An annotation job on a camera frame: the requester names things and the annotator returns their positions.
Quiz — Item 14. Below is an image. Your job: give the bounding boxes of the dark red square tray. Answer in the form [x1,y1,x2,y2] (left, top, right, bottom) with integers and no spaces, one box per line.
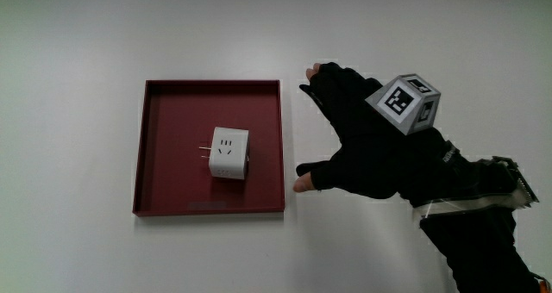
[132,79,286,218]

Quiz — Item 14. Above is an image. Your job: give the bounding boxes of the white cube socket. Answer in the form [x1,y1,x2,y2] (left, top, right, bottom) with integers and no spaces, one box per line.
[198,126,251,181]

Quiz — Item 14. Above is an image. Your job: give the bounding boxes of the person's right forearm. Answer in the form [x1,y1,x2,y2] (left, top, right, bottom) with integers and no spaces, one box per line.
[407,140,545,293]

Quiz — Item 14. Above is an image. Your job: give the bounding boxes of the person's right hand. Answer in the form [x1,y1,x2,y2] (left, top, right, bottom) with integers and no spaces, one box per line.
[292,62,450,200]

